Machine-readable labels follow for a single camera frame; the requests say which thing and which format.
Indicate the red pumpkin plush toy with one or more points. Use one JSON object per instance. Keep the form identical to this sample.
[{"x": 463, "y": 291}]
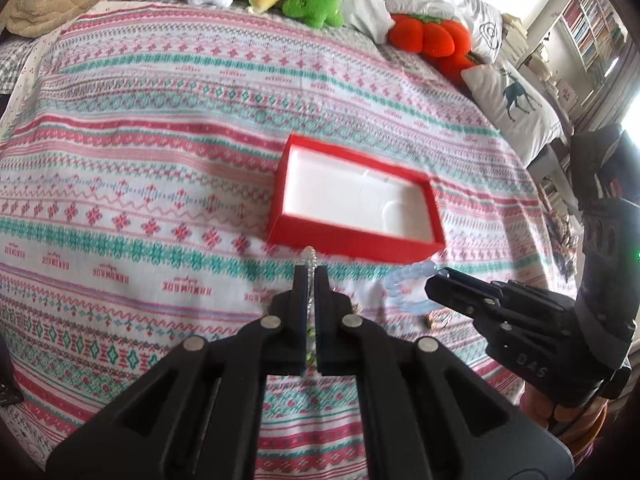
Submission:
[{"x": 444, "y": 44}]

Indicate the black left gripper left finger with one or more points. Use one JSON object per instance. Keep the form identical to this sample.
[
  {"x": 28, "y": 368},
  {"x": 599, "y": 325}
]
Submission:
[{"x": 195, "y": 414}]

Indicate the white deer print pillow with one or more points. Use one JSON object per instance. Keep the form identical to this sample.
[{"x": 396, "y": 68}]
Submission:
[{"x": 514, "y": 106}]

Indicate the gold earring cluster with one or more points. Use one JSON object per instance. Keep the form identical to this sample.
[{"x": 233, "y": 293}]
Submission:
[{"x": 435, "y": 321}]

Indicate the white printed pillow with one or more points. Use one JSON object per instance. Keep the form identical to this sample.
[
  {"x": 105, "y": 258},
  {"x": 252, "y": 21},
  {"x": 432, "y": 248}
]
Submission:
[{"x": 483, "y": 21}]

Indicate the red jewelry box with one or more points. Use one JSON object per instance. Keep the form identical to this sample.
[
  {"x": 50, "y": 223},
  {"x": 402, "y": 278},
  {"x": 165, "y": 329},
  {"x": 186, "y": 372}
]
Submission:
[{"x": 346, "y": 203}]

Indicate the patterned christmas bedspread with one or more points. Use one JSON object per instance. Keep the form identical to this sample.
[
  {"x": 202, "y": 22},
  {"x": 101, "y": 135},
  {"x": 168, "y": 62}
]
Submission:
[{"x": 138, "y": 152}]

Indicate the white bookshelf with books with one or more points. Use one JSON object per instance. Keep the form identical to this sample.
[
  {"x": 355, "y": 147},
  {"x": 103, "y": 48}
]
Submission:
[{"x": 597, "y": 33}]

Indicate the person's right hand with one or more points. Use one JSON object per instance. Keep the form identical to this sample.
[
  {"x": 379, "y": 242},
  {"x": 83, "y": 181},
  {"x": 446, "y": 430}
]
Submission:
[{"x": 584, "y": 424}]

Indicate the grey checkered sheet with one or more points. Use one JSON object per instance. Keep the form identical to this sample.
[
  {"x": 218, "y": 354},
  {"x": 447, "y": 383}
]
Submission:
[{"x": 14, "y": 52}]

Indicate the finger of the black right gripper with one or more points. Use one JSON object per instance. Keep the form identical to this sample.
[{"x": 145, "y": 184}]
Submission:
[
  {"x": 458, "y": 290},
  {"x": 535, "y": 343}
]

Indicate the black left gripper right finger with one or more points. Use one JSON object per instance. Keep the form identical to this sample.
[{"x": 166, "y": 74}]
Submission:
[{"x": 425, "y": 414}]

